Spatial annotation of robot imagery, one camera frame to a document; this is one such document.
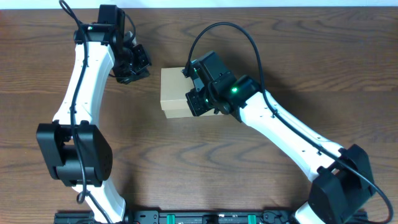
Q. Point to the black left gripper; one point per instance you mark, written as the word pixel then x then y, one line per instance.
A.
pixel 143 65

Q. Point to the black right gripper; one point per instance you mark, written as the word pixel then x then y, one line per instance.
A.
pixel 195 108

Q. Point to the cardboard box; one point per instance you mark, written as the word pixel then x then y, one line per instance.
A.
pixel 173 88

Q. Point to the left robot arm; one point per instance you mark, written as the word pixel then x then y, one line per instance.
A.
pixel 74 149

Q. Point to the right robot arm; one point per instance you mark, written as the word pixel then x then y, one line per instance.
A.
pixel 342 179

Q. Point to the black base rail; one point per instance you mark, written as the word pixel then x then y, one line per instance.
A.
pixel 178 217

